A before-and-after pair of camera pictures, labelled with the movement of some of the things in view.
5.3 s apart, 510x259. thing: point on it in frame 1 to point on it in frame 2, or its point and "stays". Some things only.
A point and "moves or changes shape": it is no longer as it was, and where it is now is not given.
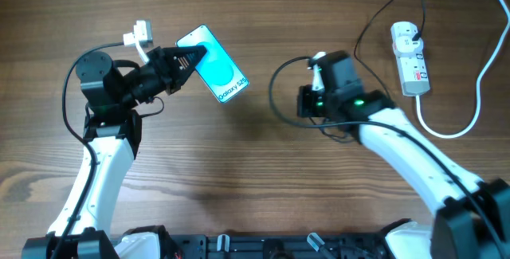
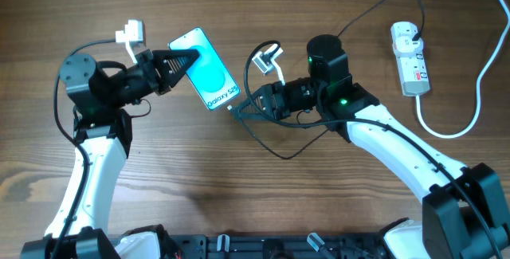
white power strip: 413,75 stays
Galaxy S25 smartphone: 216,68 moves or changes shape
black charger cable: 362,32 to 368,11
